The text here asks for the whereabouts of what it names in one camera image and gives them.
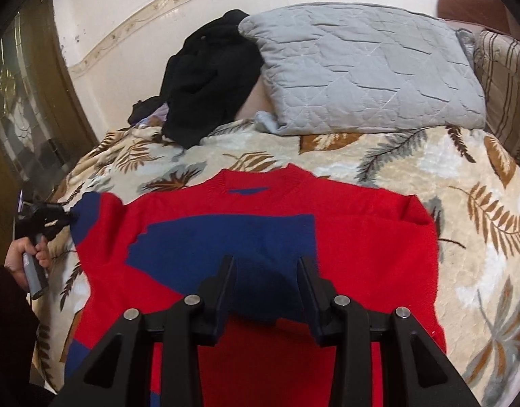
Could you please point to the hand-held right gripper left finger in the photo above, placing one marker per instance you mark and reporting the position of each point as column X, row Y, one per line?
column 227, row 288

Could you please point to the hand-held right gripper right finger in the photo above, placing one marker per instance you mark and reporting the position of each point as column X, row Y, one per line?
column 307, row 292

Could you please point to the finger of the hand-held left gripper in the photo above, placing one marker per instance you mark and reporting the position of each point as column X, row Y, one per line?
column 68, row 216
column 61, row 229

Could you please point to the red and blue sweater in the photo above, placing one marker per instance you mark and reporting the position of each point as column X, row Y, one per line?
column 349, row 241

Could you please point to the person's left forearm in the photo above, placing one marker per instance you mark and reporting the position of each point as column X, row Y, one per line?
column 7, row 326

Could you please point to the person's left hand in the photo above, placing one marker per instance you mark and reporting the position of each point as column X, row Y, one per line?
column 16, row 260

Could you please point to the ornate glass door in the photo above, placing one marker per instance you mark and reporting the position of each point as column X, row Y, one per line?
column 22, row 93

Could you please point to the small dark garment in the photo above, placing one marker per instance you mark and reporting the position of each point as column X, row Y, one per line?
column 145, row 108

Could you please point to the pale purple cloth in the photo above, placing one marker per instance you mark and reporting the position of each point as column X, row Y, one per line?
column 160, row 115

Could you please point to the leaf print blanket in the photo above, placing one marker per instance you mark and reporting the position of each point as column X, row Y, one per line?
column 412, row 157

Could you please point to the light grey cloth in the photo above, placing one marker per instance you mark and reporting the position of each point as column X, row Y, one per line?
column 270, row 122

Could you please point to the peach cloth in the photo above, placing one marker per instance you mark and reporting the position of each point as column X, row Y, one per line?
column 253, row 101

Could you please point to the black garment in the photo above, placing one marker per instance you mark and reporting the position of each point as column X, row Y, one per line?
column 213, row 76

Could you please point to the grey quilted pillow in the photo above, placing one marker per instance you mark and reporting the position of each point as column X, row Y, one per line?
column 362, row 68

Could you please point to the striped cushion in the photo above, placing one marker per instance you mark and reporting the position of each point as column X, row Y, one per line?
column 506, row 84

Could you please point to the brown padded headboard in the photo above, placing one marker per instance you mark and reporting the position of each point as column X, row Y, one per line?
column 472, row 6

